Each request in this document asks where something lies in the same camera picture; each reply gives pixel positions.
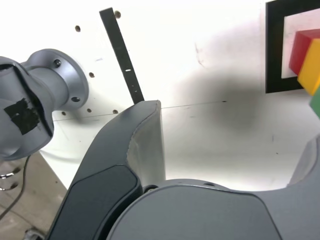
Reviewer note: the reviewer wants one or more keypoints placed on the green cube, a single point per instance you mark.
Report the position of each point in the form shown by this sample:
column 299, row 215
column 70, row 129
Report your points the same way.
column 316, row 102

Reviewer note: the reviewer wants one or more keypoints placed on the black tape strip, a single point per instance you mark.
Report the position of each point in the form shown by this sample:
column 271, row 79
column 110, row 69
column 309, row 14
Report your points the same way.
column 122, row 55

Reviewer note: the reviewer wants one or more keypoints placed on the black tape square outline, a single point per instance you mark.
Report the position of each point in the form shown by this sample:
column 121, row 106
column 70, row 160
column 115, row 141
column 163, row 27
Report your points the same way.
column 273, row 50

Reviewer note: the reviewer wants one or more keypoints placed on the yellow cube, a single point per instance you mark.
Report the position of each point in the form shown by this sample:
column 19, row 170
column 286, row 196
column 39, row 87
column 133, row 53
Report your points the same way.
column 311, row 70

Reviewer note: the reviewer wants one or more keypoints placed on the red cube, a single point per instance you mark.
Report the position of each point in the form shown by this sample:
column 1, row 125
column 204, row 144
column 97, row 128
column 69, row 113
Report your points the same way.
column 298, row 52

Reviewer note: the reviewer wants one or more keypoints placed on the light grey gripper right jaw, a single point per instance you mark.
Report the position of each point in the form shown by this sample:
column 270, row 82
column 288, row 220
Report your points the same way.
column 205, row 215

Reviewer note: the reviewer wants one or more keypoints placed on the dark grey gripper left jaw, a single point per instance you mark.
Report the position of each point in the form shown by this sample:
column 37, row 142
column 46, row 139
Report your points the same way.
column 105, row 160

